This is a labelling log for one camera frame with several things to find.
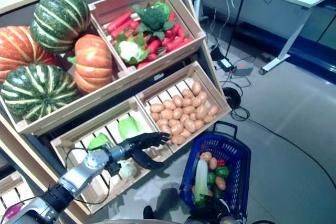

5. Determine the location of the dark right robot hand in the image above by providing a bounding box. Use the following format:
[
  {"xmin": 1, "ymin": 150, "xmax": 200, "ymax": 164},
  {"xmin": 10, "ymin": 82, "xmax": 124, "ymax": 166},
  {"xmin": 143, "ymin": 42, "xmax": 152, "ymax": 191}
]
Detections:
[{"xmin": 188, "ymin": 197, "xmax": 233, "ymax": 224}]

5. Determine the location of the dark left robot hand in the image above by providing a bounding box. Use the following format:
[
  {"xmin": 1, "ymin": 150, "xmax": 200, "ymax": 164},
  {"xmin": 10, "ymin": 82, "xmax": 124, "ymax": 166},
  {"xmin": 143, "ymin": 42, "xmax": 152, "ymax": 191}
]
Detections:
[{"xmin": 122, "ymin": 131, "xmax": 172, "ymax": 170}]

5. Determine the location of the blue plastic shopping basket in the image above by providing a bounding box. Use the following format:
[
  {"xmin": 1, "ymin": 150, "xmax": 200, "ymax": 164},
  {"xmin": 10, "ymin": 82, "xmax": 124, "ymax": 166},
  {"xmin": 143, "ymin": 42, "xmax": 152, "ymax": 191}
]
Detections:
[{"xmin": 179, "ymin": 132, "xmax": 252, "ymax": 222}]

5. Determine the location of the white leek in basket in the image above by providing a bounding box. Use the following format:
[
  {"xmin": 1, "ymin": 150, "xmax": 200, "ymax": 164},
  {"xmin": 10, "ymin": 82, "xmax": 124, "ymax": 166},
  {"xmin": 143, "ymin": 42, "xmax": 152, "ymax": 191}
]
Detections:
[{"xmin": 194, "ymin": 158, "xmax": 209, "ymax": 204}]

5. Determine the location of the green chinese cabbage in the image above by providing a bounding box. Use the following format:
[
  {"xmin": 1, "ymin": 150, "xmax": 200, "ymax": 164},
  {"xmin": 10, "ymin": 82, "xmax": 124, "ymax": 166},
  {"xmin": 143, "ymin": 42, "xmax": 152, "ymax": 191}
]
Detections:
[
  {"xmin": 117, "ymin": 117, "xmax": 144, "ymax": 141},
  {"xmin": 87, "ymin": 133, "xmax": 114, "ymax": 151}
]

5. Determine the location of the pale chinese cabbage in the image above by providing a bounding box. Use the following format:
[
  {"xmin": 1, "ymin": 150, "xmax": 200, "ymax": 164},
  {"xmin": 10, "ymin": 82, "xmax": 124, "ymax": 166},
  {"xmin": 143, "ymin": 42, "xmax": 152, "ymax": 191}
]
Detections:
[{"xmin": 119, "ymin": 159, "xmax": 139, "ymax": 179}]

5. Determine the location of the black robot foot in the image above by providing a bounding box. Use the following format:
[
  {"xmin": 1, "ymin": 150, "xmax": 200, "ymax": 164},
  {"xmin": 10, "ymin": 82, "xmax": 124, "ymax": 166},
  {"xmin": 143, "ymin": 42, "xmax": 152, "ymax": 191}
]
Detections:
[{"xmin": 142, "ymin": 205, "xmax": 156, "ymax": 220}]

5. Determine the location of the wooden cabbage crate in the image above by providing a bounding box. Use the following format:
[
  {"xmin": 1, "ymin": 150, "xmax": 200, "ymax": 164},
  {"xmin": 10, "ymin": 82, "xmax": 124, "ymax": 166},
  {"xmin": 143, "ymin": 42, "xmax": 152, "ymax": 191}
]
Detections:
[{"xmin": 50, "ymin": 96, "xmax": 174, "ymax": 215}]

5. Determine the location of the long wooden pumpkin crate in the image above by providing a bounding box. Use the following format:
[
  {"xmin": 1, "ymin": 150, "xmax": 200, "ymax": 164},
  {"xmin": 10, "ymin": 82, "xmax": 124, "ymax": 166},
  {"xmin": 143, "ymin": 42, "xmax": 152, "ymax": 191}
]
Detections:
[{"xmin": 0, "ymin": 19, "xmax": 138, "ymax": 136}]

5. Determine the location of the wooden potato crate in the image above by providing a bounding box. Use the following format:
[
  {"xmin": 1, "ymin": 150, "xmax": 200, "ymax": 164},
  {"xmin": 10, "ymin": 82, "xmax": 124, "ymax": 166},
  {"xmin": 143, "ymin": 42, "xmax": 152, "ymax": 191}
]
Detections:
[{"xmin": 135, "ymin": 60, "xmax": 233, "ymax": 154}]

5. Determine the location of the white cauliflower with leaves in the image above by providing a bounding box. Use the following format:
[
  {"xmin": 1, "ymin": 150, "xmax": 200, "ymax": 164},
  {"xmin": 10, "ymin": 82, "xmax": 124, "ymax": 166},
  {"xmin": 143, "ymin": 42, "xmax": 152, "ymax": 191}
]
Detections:
[{"xmin": 114, "ymin": 31, "xmax": 152, "ymax": 66}]

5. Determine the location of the small orange striped pumpkin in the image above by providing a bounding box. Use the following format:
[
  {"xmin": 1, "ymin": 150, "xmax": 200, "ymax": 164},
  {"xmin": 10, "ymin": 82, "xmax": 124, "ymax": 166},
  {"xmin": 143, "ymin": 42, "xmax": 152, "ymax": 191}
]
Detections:
[{"xmin": 67, "ymin": 34, "xmax": 114, "ymax": 94}]

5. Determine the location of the black power adapter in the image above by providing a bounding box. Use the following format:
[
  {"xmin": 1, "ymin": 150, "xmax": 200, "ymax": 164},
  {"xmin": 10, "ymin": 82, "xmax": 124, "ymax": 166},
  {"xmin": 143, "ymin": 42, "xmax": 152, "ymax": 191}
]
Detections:
[{"xmin": 217, "ymin": 58, "xmax": 235, "ymax": 73}]

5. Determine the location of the grey box with red label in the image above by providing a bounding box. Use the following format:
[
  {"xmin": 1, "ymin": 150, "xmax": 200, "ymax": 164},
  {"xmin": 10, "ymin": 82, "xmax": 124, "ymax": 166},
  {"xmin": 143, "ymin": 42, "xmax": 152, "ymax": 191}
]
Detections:
[{"xmin": 233, "ymin": 62, "xmax": 254, "ymax": 77}]

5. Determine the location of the large green striped pumpkin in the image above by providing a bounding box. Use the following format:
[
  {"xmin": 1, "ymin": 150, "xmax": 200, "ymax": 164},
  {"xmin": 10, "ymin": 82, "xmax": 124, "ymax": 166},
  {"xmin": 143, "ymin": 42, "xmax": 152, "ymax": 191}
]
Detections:
[
  {"xmin": 0, "ymin": 63, "xmax": 80, "ymax": 123},
  {"xmin": 29, "ymin": 0, "xmax": 91, "ymax": 55}
]

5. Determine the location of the green broccoli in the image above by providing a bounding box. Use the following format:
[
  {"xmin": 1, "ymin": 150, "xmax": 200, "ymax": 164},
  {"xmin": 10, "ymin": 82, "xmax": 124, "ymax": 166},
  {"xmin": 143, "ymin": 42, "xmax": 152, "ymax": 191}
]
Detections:
[{"xmin": 132, "ymin": 3, "xmax": 176, "ymax": 41}]

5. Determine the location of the wooden carrot crate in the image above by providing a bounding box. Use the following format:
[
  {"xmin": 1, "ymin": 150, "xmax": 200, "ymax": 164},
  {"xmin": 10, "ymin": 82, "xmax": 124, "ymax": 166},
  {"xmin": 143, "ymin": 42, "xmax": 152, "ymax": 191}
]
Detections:
[{"xmin": 88, "ymin": 0, "xmax": 207, "ymax": 78}]

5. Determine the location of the light green lettuce head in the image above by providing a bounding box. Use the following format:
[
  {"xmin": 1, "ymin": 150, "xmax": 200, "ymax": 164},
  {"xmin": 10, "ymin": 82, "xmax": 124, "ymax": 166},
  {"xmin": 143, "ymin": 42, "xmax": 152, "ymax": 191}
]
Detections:
[{"xmin": 153, "ymin": 1, "xmax": 172, "ymax": 19}]

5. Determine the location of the small wooden crate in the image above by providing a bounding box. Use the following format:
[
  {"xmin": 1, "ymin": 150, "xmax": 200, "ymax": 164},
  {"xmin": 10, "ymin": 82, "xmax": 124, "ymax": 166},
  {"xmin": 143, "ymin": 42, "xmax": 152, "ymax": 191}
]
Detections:
[{"xmin": 0, "ymin": 170, "xmax": 35, "ymax": 212}]

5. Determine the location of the purple vegetable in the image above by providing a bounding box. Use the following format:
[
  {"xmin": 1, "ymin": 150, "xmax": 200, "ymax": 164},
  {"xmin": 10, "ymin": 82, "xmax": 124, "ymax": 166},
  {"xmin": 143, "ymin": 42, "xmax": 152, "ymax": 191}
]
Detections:
[{"xmin": 2, "ymin": 202, "xmax": 25, "ymax": 221}]

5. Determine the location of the large orange striped pumpkin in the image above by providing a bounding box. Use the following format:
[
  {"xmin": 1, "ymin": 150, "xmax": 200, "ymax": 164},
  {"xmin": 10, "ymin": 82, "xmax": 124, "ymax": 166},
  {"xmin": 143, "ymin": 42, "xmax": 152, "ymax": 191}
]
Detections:
[{"xmin": 0, "ymin": 25, "xmax": 59, "ymax": 83}]

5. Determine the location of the black tripod pole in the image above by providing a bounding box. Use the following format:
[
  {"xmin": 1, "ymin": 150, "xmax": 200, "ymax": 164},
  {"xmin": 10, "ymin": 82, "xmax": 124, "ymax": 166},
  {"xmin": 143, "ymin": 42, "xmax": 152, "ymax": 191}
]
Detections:
[{"xmin": 225, "ymin": 0, "xmax": 253, "ymax": 57}]

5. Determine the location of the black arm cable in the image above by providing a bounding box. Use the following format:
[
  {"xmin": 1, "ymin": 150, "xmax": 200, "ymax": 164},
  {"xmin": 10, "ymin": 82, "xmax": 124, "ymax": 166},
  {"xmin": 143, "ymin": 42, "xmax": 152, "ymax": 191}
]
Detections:
[{"xmin": 65, "ymin": 147, "xmax": 111, "ymax": 206}]

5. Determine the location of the black basket handle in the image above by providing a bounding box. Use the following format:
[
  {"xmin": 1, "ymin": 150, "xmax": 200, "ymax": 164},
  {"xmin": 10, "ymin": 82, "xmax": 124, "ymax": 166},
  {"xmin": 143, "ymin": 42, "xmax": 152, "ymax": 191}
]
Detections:
[{"xmin": 211, "ymin": 121, "xmax": 238, "ymax": 140}]

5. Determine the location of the black coiled cable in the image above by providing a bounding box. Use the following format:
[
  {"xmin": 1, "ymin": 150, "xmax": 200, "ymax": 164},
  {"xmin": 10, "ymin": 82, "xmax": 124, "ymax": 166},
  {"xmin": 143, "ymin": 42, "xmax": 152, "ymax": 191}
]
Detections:
[{"xmin": 222, "ymin": 87, "xmax": 242, "ymax": 110}]

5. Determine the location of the black floor cable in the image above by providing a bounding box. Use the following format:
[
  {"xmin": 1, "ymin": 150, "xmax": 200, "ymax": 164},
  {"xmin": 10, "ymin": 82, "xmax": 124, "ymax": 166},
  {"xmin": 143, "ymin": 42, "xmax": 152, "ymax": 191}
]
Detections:
[{"xmin": 230, "ymin": 107, "xmax": 336, "ymax": 183}]

